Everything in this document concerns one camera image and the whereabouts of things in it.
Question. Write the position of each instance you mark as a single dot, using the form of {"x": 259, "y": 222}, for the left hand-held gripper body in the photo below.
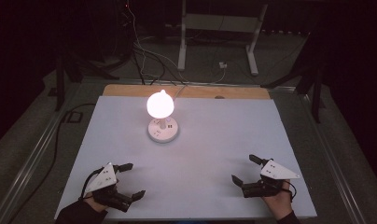
{"x": 104, "y": 179}

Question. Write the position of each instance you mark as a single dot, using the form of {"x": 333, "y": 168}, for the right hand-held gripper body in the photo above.
{"x": 275, "y": 171}

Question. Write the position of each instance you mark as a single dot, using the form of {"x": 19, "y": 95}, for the person's left hand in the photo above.
{"x": 95, "y": 205}

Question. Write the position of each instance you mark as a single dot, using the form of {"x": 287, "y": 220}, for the person's right hand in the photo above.
{"x": 281, "y": 203}

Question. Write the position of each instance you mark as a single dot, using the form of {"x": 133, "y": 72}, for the white table mat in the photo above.
{"x": 214, "y": 149}

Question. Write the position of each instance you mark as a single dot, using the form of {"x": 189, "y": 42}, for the black square floor plate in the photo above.
{"x": 73, "y": 117}

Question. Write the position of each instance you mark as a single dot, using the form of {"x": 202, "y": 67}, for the white globe lamp with socket base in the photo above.
{"x": 160, "y": 105}

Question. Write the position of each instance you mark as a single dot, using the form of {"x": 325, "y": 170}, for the wooden table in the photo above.
{"x": 130, "y": 90}

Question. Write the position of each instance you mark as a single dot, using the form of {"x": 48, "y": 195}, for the black metal stand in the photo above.
{"x": 316, "y": 93}
{"x": 60, "y": 84}

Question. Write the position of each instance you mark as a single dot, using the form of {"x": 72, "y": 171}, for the white plug adapter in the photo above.
{"x": 222, "y": 65}

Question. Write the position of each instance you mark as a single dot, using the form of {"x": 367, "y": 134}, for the white metal stand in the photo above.
{"x": 220, "y": 23}

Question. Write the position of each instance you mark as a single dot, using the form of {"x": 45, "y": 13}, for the metal floor rail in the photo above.
{"x": 25, "y": 174}
{"x": 336, "y": 168}

